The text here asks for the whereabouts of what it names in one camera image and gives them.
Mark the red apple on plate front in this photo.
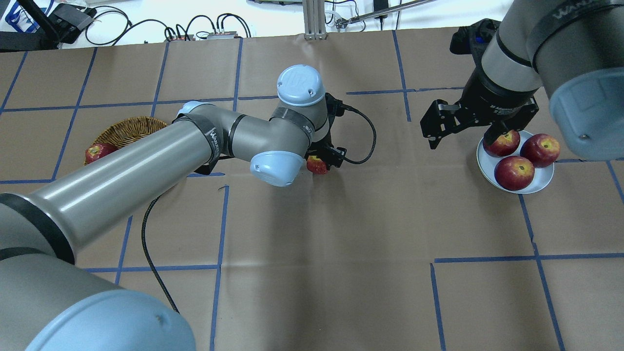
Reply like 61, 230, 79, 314
493, 156, 535, 191

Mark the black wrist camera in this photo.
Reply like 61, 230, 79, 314
449, 19, 501, 57

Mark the red apple on plate right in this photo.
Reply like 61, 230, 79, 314
520, 134, 560, 168

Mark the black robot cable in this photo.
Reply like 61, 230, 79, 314
336, 103, 377, 165

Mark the red apple on plate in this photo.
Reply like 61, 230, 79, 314
520, 134, 560, 168
493, 156, 535, 191
483, 130, 521, 157

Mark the red apple in basket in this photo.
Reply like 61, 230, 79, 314
84, 142, 118, 165

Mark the red apple on plate left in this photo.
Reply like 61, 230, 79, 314
483, 130, 521, 157

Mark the woven wicker basket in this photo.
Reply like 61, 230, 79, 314
94, 116, 168, 149

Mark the aluminium frame post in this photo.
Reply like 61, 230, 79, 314
302, 0, 327, 40

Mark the yellow-red apple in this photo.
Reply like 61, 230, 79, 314
306, 155, 328, 175

